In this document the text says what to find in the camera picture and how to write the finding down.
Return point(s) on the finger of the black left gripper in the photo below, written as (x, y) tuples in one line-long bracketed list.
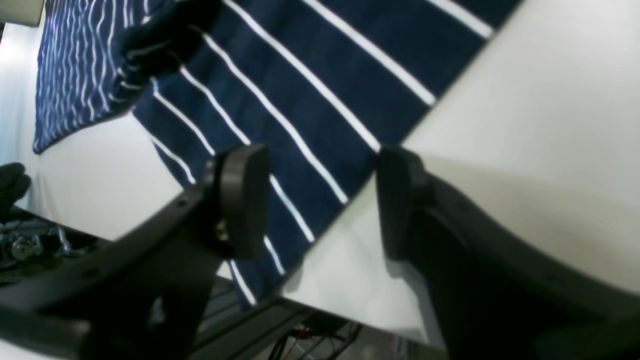
[(14, 183)]

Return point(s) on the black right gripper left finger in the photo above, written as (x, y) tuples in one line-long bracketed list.
[(143, 296)]

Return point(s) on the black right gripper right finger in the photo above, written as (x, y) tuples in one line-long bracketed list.
[(494, 296)]

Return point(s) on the navy white striped T-shirt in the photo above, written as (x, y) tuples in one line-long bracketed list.
[(323, 84)]

